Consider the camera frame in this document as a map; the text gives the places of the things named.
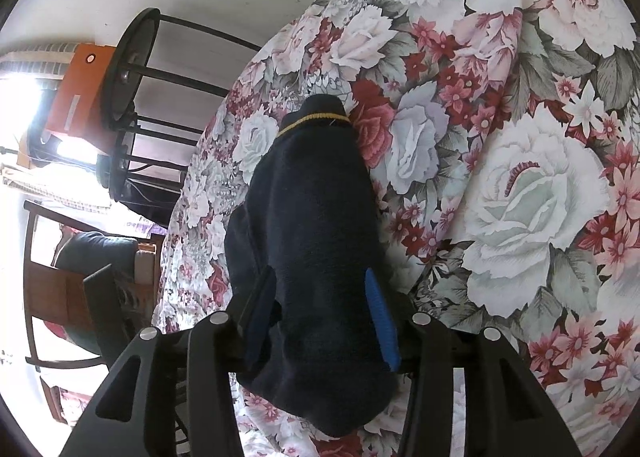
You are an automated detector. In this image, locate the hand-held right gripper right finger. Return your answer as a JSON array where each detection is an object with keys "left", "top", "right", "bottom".
[{"left": 364, "top": 268, "right": 583, "bottom": 457}]

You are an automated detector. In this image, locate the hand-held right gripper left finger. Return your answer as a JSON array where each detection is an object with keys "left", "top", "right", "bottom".
[{"left": 60, "top": 267, "right": 278, "bottom": 457}]

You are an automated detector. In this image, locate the navy garment with yellow trim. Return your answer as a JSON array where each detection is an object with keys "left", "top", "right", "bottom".
[{"left": 223, "top": 94, "right": 416, "bottom": 438}]

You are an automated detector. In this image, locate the floral blanket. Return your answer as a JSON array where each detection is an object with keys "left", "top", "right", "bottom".
[{"left": 150, "top": 0, "right": 640, "bottom": 457}]

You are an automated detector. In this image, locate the wooden chair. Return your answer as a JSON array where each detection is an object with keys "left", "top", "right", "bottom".
[{"left": 22, "top": 199, "right": 166, "bottom": 423}]

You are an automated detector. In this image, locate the round black metal side table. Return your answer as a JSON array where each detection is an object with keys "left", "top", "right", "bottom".
[{"left": 97, "top": 8, "right": 266, "bottom": 205}]

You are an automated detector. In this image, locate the orange box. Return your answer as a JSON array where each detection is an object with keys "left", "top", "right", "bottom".
[{"left": 45, "top": 44, "right": 118, "bottom": 148}]

